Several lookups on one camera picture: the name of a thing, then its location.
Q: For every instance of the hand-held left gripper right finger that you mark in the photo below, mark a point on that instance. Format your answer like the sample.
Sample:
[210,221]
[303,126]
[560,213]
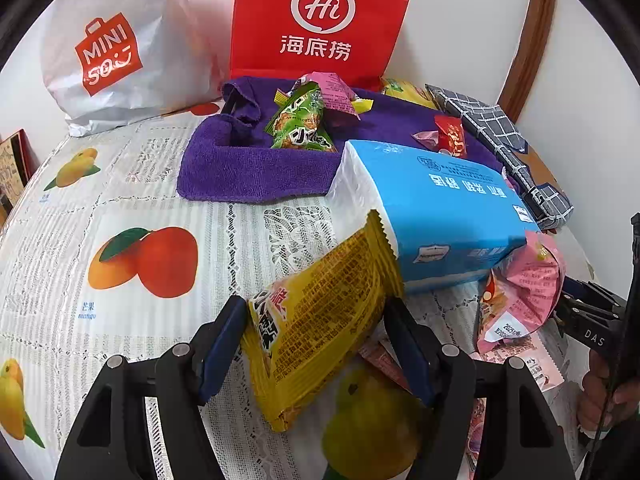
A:
[412,355]

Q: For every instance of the brown wooden door frame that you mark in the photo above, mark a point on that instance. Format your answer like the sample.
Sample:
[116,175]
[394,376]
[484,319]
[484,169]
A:
[530,50]

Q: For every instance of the small pink white wrapper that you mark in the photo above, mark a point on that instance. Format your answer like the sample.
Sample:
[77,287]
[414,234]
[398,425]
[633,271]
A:
[425,139]

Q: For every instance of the fruit print table cover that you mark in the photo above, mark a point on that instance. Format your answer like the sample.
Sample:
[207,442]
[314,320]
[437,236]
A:
[150,185]

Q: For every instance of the pink snack packet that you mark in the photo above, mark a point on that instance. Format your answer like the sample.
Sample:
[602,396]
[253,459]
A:
[525,285]

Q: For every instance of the yellow snack packet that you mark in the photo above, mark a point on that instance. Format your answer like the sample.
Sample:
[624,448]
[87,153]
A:
[320,320]

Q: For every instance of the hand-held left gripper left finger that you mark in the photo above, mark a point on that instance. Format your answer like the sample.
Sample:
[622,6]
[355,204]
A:
[222,355]

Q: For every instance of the long pink candy packet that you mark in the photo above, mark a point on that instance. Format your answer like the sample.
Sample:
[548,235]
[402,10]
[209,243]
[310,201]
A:
[380,360]

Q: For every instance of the red paper bag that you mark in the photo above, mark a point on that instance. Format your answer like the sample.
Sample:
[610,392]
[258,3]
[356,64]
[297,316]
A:
[325,20]

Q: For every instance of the purple towel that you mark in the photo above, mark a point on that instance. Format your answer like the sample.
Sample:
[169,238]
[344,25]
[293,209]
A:
[240,170]

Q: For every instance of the patterned book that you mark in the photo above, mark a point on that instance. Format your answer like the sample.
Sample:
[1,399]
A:
[12,170]

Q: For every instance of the grey checked cloth with star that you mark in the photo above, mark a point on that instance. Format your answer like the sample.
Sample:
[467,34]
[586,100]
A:
[490,125]

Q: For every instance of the small red snack packet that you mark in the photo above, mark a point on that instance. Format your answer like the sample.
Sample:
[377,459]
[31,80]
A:
[451,137]

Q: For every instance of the green snack packet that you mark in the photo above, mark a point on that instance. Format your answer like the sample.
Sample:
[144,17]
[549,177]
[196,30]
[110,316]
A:
[300,120]

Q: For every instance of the person's right hand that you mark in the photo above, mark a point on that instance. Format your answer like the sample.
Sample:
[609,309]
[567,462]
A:
[592,400]

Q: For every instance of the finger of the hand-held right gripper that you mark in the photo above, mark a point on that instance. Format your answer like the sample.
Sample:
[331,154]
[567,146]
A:
[587,300]

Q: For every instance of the magenta snack packet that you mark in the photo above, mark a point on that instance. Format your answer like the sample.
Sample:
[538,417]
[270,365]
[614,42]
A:
[335,90]

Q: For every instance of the large yellow snack bag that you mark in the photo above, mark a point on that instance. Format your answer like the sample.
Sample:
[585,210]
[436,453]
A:
[405,92]

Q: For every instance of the pale pink packet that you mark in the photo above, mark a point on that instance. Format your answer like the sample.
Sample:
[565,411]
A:
[530,365]

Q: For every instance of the white plastic shopping bag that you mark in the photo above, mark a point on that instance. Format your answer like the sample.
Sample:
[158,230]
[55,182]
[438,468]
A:
[125,35]

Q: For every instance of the blue tissue pack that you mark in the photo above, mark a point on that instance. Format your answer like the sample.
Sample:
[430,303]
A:
[430,210]

